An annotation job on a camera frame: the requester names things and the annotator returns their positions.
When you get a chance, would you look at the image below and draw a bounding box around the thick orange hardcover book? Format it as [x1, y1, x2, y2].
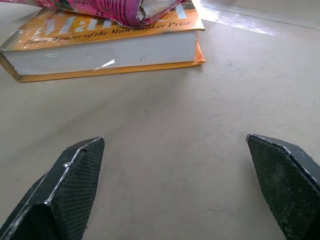
[0, 0, 206, 83]

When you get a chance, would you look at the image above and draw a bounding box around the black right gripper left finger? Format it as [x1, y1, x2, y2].
[0, 136, 106, 240]

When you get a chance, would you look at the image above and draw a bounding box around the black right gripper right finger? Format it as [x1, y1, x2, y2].
[245, 133, 320, 240]

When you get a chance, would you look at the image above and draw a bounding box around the pink magazine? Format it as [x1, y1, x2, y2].
[14, 0, 186, 29]

